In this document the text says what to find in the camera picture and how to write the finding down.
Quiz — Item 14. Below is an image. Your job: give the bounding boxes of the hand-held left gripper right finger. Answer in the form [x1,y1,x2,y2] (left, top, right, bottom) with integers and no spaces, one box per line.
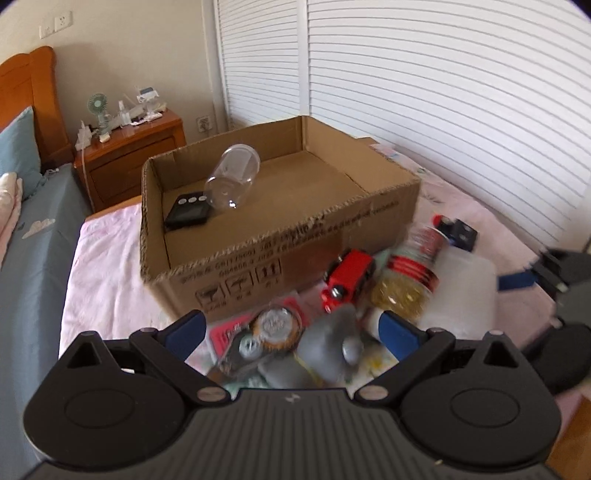
[355,311,526,408]

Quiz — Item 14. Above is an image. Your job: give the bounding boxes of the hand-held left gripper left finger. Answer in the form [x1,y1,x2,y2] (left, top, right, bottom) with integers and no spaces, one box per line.
[60,310,228,408]

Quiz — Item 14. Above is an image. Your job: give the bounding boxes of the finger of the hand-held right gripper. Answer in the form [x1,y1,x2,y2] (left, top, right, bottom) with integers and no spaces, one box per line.
[496,249,573,292]
[522,323,591,393]

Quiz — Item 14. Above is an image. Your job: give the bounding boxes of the pink card package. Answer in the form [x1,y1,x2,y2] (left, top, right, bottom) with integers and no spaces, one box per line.
[209,298,308,370]

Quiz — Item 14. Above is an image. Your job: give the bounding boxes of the white plastic container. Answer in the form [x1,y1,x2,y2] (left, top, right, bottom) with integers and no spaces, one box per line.
[416,247,499,342]

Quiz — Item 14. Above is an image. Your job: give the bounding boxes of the grey soft toy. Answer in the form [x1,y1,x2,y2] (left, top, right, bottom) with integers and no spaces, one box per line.
[259,307,365,388]

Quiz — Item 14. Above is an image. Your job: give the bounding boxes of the red toy train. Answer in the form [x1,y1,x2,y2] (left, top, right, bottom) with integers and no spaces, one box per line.
[320,249,376,313]

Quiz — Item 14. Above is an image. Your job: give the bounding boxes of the dark blue toy train car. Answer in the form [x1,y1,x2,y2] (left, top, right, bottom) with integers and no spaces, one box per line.
[431,215,478,252]

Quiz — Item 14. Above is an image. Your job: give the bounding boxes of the brown cardboard box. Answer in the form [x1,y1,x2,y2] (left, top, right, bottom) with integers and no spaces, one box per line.
[140,115,422,321]

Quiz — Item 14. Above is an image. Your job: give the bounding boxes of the gold-filled jar with red label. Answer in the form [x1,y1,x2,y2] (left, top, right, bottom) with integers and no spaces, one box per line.
[369,226,448,321]

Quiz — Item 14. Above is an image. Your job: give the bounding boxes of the pink floral bedspread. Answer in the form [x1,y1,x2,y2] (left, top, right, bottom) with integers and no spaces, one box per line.
[59,137,591,398]

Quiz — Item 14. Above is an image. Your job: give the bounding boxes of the round metal-lidded can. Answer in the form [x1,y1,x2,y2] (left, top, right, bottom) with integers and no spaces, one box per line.
[249,307,303,352]

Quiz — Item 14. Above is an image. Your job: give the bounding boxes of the black digital timer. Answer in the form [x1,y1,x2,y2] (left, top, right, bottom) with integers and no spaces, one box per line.
[164,191,214,229]

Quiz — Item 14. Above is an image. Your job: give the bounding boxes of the clear plastic jar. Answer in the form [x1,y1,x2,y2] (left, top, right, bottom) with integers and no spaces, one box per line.
[204,144,260,212]

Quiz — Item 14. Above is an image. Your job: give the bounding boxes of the blue bed sheet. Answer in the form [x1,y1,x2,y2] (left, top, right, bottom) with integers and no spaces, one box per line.
[0,164,94,480]

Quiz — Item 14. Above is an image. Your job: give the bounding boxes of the wooden nightstand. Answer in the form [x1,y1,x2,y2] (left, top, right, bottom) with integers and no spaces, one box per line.
[74,108,188,213]

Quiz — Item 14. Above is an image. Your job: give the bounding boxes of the pink blanket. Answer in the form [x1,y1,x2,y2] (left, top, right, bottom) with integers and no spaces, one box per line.
[0,173,24,268]

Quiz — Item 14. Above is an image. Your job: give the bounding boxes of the white louvered closet doors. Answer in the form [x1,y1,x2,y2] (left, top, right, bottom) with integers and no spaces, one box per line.
[213,0,591,259]

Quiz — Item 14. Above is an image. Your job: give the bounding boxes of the small green desk fan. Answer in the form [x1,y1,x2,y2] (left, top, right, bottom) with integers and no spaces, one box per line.
[88,93,110,131]

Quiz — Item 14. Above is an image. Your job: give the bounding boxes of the blue pillow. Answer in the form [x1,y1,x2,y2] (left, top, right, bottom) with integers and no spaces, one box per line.
[0,106,45,200]

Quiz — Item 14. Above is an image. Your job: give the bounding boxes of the wooden headboard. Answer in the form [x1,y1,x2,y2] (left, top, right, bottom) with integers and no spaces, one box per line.
[0,46,75,169]

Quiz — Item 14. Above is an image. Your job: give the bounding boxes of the white charger with cable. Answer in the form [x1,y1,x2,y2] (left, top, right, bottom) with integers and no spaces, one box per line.
[75,120,94,152]

